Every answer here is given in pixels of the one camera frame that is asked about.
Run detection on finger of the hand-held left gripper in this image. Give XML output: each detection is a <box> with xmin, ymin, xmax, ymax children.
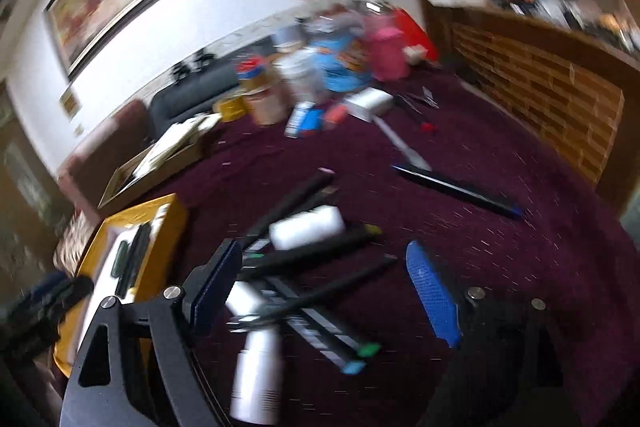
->
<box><xmin>27</xmin><ymin>274</ymin><xmax>96</xmax><ymax>314</ymax></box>

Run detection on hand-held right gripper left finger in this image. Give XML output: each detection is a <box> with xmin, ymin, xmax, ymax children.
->
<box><xmin>59</xmin><ymin>239</ymin><xmax>246</xmax><ymax>427</ymax></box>

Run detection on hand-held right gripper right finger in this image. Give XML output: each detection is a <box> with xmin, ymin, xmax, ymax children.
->
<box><xmin>405</xmin><ymin>241</ymin><xmax>577</xmax><ymax>427</ymax></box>

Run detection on dark green tube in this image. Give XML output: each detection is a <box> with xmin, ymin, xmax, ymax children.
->
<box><xmin>111</xmin><ymin>242</ymin><xmax>132</xmax><ymax>280</ymax></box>

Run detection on yellow cardboard tray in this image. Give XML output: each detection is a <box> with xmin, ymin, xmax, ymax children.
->
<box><xmin>52</xmin><ymin>193</ymin><xmax>190</xmax><ymax>380</ymax></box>

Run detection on black marker grey end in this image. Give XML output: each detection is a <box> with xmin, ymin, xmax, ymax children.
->
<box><xmin>117</xmin><ymin>223</ymin><xmax>153</xmax><ymax>298</ymax></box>

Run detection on thin black pen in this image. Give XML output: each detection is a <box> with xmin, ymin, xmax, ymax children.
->
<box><xmin>235</xmin><ymin>256</ymin><xmax>399</xmax><ymax>325</ymax></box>

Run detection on white bottle orange cap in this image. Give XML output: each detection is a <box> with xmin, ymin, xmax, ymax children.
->
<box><xmin>229</xmin><ymin>324</ymin><xmax>283</xmax><ymax>425</ymax></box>

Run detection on black marker blue end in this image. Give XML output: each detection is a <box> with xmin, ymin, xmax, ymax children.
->
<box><xmin>392</xmin><ymin>163</ymin><xmax>525</xmax><ymax>219</ymax></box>

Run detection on large white plastic bottle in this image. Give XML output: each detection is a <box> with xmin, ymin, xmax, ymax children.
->
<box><xmin>269</xmin><ymin>206</ymin><xmax>347</xmax><ymax>252</ymax></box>

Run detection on black marker green end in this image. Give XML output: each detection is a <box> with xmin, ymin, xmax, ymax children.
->
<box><xmin>262</xmin><ymin>277</ymin><xmax>382</xmax><ymax>357</ymax></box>

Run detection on black marker olive end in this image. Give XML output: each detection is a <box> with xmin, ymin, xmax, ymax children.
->
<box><xmin>245</xmin><ymin>224</ymin><xmax>383</xmax><ymax>275</ymax></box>

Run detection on black marker pink end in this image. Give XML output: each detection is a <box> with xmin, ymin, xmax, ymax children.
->
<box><xmin>239</xmin><ymin>168</ymin><xmax>336</xmax><ymax>242</ymax></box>

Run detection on black marker yellow end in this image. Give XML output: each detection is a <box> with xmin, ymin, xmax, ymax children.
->
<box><xmin>247</xmin><ymin>188</ymin><xmax>341</xmax><ymax>253</ymax></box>

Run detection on black marker light-blue end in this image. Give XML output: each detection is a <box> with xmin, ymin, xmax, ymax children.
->
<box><xmin>280</xmin><ymin>312</ymin><xmax>368</xmax><ymax>375</ymax></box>

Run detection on patterned blanket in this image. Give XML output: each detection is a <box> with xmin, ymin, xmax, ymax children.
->
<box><xmin>52</xmin><ymin>207</ymin><xmax>108</xmax><ymax>268</ymax></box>

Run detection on wooden door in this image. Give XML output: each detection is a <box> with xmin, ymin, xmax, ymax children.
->
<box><xmin>0</xmin><ymin>82</ymin><xmax>66</xmax><ymax>268</ymax></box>

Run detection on brown cardboard box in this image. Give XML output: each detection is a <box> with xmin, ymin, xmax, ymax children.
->
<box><xmin>97</xmin><ymin>112</ymin><xmax>223</xmax><ymax>210</ymax></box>

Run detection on stack of papers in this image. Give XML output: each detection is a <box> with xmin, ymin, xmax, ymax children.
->
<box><xmin>135</xmin><ymin>117</ymin><xmax>216</xmax><ymax>178</ymax></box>

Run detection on white utility knife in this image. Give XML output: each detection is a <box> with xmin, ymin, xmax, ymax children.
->
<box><xmin>374</xmin><ymin>118</ymin><xmax>432</xmax><ymax>172</ymax></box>

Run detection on brown armchair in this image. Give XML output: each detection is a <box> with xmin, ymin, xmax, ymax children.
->
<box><xmin>57</xmin><ymin>99</ymin><xmax>156</xmax><ymax>218</ymax></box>

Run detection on small white tube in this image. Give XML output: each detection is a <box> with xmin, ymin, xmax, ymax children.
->
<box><xmin>284</xmin><ymin>102</ymin><xmax>308</xmax><ymax>138</ymax></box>

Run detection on black scissors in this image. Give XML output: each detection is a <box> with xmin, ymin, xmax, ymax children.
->
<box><xmin>392</xmin><ymin>91</ymin><xmax>441</xmax><ymax>135</ymax></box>

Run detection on black leather sofa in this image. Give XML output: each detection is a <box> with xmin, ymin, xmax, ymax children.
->
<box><xmin>150</xmin><ymin>62</ymin><xmax>241</xmax><ymax>138</ymax></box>

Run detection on tin can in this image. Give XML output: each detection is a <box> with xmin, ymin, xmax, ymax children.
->
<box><xmin>237</xmin><ymin>57</ymin><xmax>288</xmax><ymax>126</ymax></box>

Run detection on white charger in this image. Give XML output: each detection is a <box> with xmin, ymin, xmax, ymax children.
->
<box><xmin>345</xmin><ymin>88</ymin><xmax>393</xmax><ymax>122</ymax></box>

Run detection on small red item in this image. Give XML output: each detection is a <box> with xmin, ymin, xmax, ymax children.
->
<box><xmin>322</xmin><ymin>104</ymin><xmax>348</xmax><ymax>126</ymax></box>

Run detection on stack of white cups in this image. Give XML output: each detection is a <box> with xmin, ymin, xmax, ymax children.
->
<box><xmin>276</xmin><ymin>49</ymin><xmax>328</xmax><ymax>105</ymax></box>

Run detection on pink bottle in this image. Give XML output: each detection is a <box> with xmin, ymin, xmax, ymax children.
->
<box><xmin>365</xmin><ymin>14</ymin><xmax>408</xmax><ymax>80</ymax></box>

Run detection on blue-label jar red lid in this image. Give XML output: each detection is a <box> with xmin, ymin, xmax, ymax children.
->
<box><xmin>299</xmin><ymin>0</ymin><xmax>375</xmax><ymax>94</ymax></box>

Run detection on red plastic bag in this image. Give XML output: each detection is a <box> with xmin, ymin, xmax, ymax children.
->
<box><xmin>395</xmin><ymin>7</ymin><xmax>441</xmax><ymax>62</ymax></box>

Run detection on clutter pile on cabinet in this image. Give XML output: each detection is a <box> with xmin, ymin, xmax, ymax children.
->
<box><xmin>490</xmin><ymin>0</ymin><xmax>640</xmax><ymax>52</ymax></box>

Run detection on small wall plaque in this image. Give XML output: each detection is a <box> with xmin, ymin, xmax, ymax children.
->
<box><xmin>60</xmin><ymin>89</ymin><xmax>82</xmax><ymax>116</ymax></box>

